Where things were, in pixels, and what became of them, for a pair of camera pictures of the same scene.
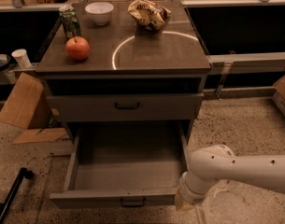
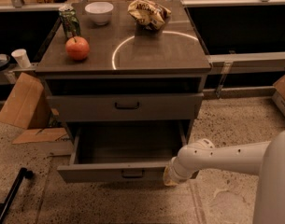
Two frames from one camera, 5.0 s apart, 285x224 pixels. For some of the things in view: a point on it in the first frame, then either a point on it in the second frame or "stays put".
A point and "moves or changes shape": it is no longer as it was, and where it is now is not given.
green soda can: [70, 21] stays put
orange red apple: [78, 48] stays put
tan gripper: [189, 192] → [176, 172]
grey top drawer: [123, 107] stays put
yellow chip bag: [147, 14] stays put
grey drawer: [125, 165] moves or changes shape
